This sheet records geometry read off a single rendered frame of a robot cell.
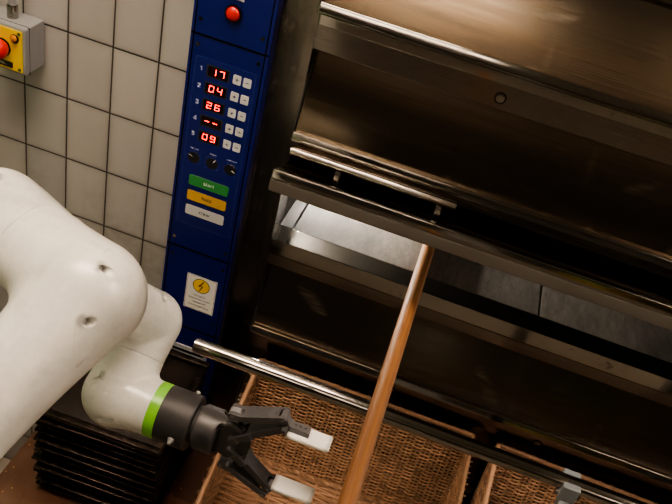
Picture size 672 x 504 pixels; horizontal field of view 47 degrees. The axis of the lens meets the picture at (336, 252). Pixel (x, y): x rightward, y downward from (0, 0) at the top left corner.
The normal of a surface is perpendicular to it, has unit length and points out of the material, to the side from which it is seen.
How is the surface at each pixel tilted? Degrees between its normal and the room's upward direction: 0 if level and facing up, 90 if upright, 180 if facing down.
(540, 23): 70
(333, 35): 90
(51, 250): 27
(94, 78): 90
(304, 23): 90
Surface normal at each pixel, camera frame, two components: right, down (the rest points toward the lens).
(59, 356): 0.52, 0.24
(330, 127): -0.18, 0.24
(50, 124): -0.26, 0.54
